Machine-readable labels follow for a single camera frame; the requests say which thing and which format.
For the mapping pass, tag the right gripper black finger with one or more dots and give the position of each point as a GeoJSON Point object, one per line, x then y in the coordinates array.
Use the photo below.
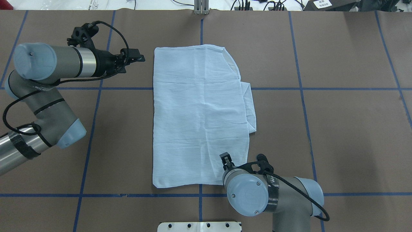
{"type": "Point", "coordinates": [227, 161]}

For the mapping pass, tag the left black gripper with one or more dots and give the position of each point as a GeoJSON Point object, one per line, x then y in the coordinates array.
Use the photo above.
{"type": "Point", "coordinates": [105, 63]}

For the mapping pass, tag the light blue button shirt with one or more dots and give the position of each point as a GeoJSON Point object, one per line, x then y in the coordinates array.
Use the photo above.
{"type": "Point", "coordinates": [201, 109]}

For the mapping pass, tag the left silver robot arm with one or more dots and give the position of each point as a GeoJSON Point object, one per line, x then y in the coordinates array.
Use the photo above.
{"type": "Point", "coordinates": [39, 69]}

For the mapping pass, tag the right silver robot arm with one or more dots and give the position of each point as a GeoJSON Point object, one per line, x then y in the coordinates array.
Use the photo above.
{"type": "Point", "coordinates": [253, 188]}

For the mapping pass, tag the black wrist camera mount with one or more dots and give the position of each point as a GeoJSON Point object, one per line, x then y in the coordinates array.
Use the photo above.
{"type": "Point", "coordinates": [259, 167]}

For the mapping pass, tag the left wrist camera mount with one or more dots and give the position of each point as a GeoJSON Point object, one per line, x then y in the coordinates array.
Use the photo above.
{"type": "Point", "coordinates": [82, 36]}

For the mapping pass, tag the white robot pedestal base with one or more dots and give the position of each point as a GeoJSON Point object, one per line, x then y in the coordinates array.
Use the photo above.
{"type": "Point", "coordinates": [216, 226]}

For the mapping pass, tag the aluminium frame post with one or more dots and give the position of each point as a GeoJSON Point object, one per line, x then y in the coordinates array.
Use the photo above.
{"type": "Point", "coordinates": [201, 7]}

